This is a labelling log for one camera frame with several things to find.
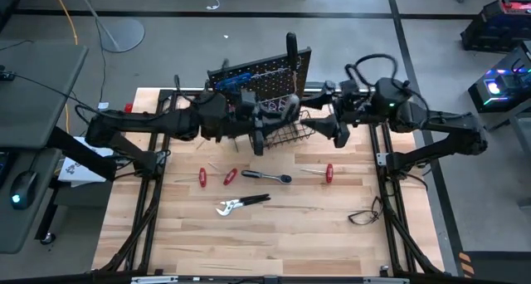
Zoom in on black diagonal beam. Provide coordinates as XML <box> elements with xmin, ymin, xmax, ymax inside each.
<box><xmin>45</xmin><ymin>125</ymin><xmax>119</xmax><ymax>182</ymax></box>

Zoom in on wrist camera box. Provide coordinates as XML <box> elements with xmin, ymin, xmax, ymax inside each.
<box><xmin>251</xmin><ymin>128</ymin><xmax>267</xmax><ymax>157</ymax></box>
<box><xmin>334</xmin><ymin>120</ymin><xmax>353</xmax><ymax>149</ymax></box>

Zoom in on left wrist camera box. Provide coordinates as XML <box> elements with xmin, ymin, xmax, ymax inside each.
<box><xmin>251</xmin><ymin>128</ymin><xmax>267</xmax><ymax>157</ymax></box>

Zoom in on loose black cable bundle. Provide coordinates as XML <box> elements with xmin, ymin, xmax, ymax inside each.
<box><xmin>347</xmin><ymin>195</ymin><xmax>383</xmax><ymax>227</ymax></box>

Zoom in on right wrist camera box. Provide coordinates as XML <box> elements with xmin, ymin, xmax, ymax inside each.
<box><xmin>334</xmin><ymin>120</ymin><xmax>353</xmax><ymax>149</ymax></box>

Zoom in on thin black cable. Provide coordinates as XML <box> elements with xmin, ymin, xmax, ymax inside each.
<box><xmin>0</xmin><ymin>70</ymin><xmax>99</xmax><ymax>115</ymax></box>

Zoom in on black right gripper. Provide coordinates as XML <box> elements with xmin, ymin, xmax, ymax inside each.
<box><xmin>304</xmin><ymin>79</ymin><xmax>377</xmax><ymax>140</ymax></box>

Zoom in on black wire basket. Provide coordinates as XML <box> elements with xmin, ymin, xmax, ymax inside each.
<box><xmin>248</xmin><ymin>109</ymin><xmax>319</xmax><ymax>151</ymax></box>

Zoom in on grey round-base floor stand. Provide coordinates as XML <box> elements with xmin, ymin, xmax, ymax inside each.
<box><xmin>73</xmin><ymin>0</ymin><xmax>147</xmax><ymax>54</ymax></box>

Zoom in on black-handled slip-joint pliers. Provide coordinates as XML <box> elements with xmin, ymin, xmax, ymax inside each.
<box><xmin>214</xmin><ymin>193</ymin><xmax>272</xmax><ymax>218</ymax></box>

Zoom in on grey desk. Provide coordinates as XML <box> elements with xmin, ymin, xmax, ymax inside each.
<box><xmin>0</xmin><ymin>41</ymin><xmax>90</xmax><ymax>254</ymax></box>

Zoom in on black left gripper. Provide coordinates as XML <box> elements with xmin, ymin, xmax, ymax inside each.
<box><xmin>227</xmin><ymin>88</ymin><xmax>302</xmax><ymax>138</ymax></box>

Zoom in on hazard-striped black mat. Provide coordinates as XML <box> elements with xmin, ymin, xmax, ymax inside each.
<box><xmin>457</xmin><ymin>250</ymin><xmax>531</xmax><ymax>284</ymax></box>

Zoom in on grey metal bar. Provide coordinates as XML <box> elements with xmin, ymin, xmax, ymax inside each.
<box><xmin>130</xmin><ymin>275</ymin><xmax>411</xmax><ymax>284</ymax></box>

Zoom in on chrome hook rack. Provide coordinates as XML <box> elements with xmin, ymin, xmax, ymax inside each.
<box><xmin>252</xmin><ymin>66</ymin><xmax>294</xmax><ymax>80</ymax></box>

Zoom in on black metal table frame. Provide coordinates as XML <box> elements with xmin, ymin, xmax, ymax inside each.
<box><xmin>93</xmin><ymin>80</ymin><xmax>447</xmax><ymax>279</ymax></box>

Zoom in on grey furniture piece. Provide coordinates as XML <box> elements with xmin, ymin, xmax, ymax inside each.
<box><xmin>483</xmin><ymin>109</ymin><xmax>531</xmax><ymax>213</ymax></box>

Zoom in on black crate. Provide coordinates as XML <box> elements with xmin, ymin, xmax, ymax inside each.
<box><xmin>460</xmin><ymin>0</ymin><xmax>531</xmax><ymax>55</ymax></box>

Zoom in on white paper booklet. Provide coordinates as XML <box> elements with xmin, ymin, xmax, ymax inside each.
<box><xmin>56</xmin><ymin>135</ymin><xmax>119</xmax><ymax>189</ymax></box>

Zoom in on black pegboard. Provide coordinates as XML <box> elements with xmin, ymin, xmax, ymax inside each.
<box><xmin>206</xmin><ymin>47</ymin><xmax>313</xmax><ymax>113</ymax></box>

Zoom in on black computer with lights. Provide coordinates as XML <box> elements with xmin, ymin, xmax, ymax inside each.
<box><xmin>467</xmin><ymin>42</ymin><xmax>531</xmax><ymax>115</ymax></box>

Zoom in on chrome ring tool holder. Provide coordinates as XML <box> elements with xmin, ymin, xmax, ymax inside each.
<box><xmin>265</xmin><ymin>95</ymin><xmax>298</xmax><ymax>115</ymax></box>

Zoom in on chrome ratchet wrench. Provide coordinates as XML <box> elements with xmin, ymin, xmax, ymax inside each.
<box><xmin>240</xmin><ymin>169</ymin><xmax>294</xmax><ymax>185</ymax></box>

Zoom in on black computer mouse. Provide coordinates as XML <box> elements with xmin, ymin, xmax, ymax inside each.
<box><xmin>8</xmin><ymin>169</ymin><xmax>40</xmax><ymax>211</ymax></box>

